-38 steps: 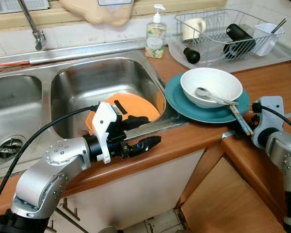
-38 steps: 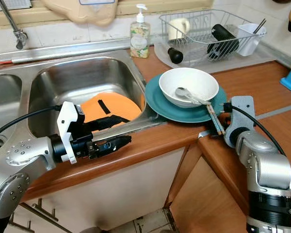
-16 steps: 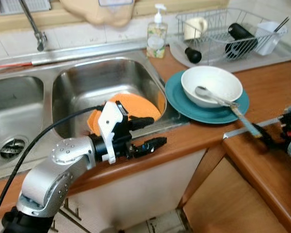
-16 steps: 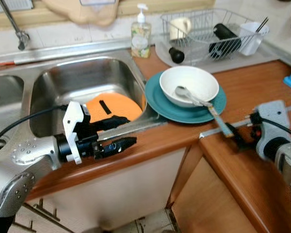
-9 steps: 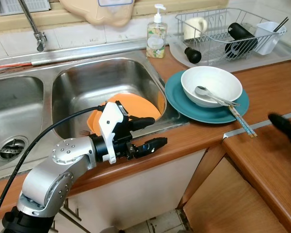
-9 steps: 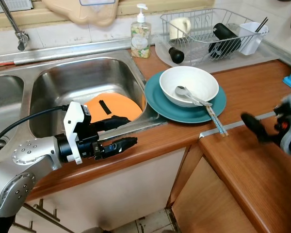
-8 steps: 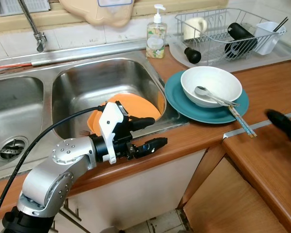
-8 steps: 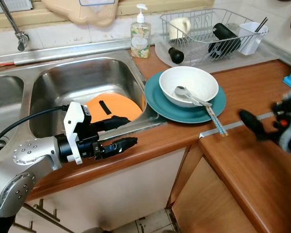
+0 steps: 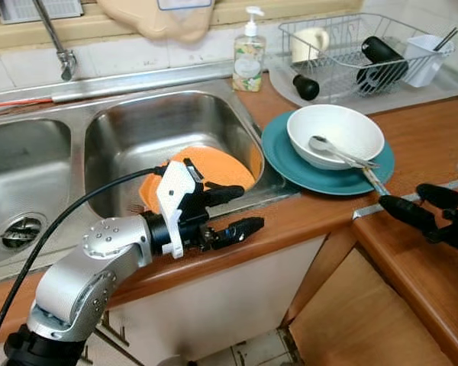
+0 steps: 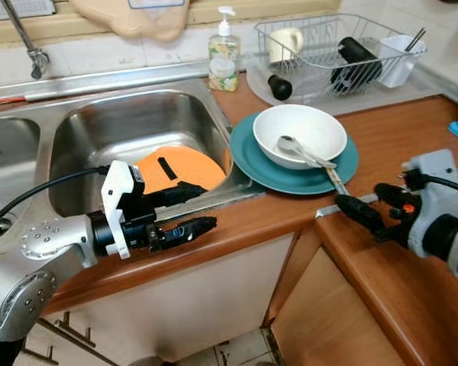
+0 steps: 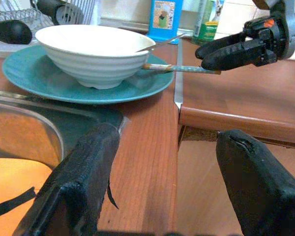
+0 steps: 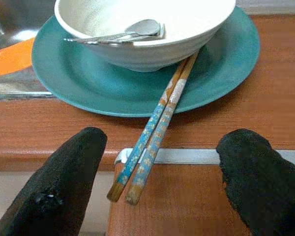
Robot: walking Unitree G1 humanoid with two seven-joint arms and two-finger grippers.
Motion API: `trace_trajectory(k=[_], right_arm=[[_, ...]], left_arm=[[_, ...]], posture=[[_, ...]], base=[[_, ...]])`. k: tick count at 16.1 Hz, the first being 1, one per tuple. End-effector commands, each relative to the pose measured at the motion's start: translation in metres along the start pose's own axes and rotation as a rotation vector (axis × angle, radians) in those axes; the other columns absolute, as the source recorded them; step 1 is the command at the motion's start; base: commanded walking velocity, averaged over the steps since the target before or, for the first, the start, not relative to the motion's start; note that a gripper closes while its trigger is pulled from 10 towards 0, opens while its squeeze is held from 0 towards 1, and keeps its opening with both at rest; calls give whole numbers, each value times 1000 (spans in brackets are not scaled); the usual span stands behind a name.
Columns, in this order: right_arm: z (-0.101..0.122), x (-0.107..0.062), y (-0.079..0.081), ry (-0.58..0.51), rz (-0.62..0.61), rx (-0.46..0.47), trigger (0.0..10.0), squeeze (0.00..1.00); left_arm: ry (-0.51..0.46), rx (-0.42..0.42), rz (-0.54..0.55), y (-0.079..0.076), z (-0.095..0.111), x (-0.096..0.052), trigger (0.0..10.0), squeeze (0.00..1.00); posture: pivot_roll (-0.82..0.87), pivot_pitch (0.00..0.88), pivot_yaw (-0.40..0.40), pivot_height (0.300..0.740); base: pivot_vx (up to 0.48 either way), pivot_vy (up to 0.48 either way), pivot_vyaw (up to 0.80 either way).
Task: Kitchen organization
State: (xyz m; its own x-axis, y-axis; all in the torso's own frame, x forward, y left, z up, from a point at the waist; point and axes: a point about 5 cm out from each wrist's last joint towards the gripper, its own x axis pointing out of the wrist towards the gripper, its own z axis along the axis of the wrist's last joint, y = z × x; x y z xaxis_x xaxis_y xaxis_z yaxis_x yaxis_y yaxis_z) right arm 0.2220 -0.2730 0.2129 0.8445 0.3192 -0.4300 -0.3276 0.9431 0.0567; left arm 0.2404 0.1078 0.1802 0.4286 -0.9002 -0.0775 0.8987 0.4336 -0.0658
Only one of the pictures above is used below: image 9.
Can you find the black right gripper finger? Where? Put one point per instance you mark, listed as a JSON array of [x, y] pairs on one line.
[[408, 213], [443, 197]]

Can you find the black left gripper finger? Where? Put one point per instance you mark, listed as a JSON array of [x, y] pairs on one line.
[[225, 194], [240, 229]]

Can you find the silver spoon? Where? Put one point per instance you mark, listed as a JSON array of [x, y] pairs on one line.
[[319, 142]]

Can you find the white bowl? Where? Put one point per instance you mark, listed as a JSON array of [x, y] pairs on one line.
[[343, 126]]

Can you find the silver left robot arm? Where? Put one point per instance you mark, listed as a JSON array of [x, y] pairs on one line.
[[99, 259]]

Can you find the orange plate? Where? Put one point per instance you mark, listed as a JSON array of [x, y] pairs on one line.
[[217, 168]]

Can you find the metal counter edge strip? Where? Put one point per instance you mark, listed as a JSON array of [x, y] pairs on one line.
[[364, 211]]

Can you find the teal plate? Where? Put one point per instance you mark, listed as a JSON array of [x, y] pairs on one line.
[[290, 164]]

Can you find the white cabinet door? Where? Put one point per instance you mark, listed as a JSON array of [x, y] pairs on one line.
[[214, 305]]

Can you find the stainless steel double sink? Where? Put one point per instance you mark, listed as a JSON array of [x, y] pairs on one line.
[[175, 114]]

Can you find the wooden cabinet door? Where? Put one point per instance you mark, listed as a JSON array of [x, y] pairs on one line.
[[366, 313]]

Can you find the soap pump bottle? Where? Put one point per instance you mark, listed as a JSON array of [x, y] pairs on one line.
[[249, 65]]

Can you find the white utensil cup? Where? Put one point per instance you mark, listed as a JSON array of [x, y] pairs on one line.
[[424, 65]]

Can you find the black bulb-shaped object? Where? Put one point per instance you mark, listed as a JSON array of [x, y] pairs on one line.
[[306, 88]]

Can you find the black bottle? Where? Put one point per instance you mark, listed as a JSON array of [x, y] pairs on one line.
[[382, 53]]

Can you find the dark chopstick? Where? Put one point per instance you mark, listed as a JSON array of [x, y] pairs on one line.
[[446, 40]]

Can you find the cream mug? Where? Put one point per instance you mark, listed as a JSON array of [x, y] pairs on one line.
[[309, 46]]

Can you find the metal sink drain strainer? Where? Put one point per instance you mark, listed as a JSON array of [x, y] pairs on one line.
[[20, 232]]

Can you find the beige cutting board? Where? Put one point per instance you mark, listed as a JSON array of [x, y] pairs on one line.
[[156, 21]]

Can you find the wooden window sill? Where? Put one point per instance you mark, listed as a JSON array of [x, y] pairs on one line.
[[290, 9]]

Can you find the metal sink faucet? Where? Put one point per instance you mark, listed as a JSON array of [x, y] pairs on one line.
[[66, 62]]

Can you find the grey ribbed tray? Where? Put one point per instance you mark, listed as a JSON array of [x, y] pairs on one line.
[[15, 9]]

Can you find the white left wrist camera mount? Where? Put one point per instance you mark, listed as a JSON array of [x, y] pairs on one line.
[[175, 191]]

